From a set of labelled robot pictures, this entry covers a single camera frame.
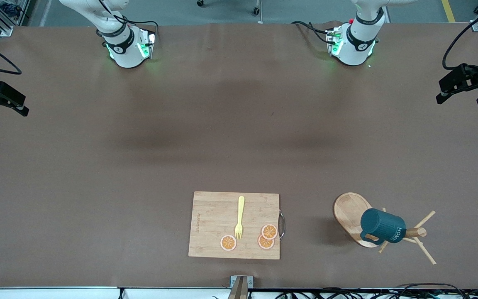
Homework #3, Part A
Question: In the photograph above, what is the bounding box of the aluminium camera mount post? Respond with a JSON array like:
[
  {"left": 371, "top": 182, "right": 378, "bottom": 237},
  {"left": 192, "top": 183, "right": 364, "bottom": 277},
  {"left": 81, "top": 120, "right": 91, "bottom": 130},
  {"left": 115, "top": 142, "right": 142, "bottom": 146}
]
[{"left": 228, "top": 275, "right": 254, "bottom": 299}]

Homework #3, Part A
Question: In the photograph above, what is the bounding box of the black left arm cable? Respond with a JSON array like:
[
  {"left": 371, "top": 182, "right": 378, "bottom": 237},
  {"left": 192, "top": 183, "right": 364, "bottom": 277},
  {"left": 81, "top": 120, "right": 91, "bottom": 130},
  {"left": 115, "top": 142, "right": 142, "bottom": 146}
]
[{"left": 442, "top": 2, "right": 478, "bottom": 71}]

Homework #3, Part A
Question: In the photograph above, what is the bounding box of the black right base cable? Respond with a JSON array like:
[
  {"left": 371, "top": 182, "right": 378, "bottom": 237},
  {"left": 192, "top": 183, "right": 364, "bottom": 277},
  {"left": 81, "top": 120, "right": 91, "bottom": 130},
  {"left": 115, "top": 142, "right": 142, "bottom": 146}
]
[{"left": 127, "top": 21, "right": 160, "bottom": 34}]

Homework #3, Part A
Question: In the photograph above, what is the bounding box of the teal mug yellow inside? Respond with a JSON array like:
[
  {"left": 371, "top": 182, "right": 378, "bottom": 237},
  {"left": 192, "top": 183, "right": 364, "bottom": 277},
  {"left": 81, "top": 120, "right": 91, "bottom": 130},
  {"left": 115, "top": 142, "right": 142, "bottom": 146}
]
[{"left": 360, "top": 208, "right": 407, "bottom": 246}]

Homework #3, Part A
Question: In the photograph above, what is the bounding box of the yellow plastic fork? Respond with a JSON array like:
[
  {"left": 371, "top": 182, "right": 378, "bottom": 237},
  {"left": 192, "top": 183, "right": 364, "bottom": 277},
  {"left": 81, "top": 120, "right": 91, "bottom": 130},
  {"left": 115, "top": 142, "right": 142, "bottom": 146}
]
[{"left": 234, "top": 196, "right": 246, "bottom": 240}]

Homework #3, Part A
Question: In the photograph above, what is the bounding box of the bamboo cutting board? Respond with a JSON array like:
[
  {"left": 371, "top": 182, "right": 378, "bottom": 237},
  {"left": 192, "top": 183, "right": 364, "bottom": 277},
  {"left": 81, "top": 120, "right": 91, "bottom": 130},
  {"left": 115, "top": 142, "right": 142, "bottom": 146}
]
[{"left": 188, "top": 191, "right": 281, "bottom": 260}]

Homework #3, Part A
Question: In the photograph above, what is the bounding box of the wooden mug tree rack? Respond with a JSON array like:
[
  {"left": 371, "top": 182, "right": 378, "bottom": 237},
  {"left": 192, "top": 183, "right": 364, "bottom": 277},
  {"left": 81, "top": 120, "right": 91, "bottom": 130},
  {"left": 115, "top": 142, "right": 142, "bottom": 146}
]
[{"left": 333, "top": 192, "right": 437, "bottom": 265}]

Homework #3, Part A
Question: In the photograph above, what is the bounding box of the white table edge rail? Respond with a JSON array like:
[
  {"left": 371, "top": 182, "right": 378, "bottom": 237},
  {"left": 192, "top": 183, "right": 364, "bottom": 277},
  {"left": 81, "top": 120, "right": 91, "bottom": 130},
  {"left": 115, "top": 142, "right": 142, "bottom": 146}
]
[{"left": 0, "top": 287, "right": 229, "bottom": 299}]

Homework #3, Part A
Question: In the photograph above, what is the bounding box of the black base cable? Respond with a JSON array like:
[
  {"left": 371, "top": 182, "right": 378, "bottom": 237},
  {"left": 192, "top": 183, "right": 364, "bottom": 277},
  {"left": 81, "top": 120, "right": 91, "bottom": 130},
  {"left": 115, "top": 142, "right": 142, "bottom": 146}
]
[
  {"left": 292, "top": 21, "right": 335, "bottom": 44},
  {"left": 127, "top": 21, "right": 160, "bottom": 34}
]

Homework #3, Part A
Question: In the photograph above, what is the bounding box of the aluminium frame with bracket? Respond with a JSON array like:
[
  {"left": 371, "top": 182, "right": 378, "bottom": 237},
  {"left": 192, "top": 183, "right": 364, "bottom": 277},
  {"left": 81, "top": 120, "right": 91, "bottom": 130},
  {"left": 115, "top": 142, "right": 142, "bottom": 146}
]
[{"left": 0, "top": 0, "right": 30, "bottom": 38}]

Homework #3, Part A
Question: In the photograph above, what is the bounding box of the black left base cable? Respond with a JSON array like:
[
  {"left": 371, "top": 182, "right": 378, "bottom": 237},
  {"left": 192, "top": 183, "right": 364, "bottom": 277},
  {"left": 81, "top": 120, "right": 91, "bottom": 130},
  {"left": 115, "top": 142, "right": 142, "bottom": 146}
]
[{"left": 292, "top": 21, "right": 335, "bottom": 44}]

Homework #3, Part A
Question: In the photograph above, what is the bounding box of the black cable bundle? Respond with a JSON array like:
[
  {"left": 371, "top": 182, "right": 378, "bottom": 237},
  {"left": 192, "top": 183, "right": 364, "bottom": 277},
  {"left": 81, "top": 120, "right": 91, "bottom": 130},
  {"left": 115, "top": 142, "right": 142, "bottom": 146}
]
[{"left": 274, "top": 284, "right": 478, "bottom": 299}]

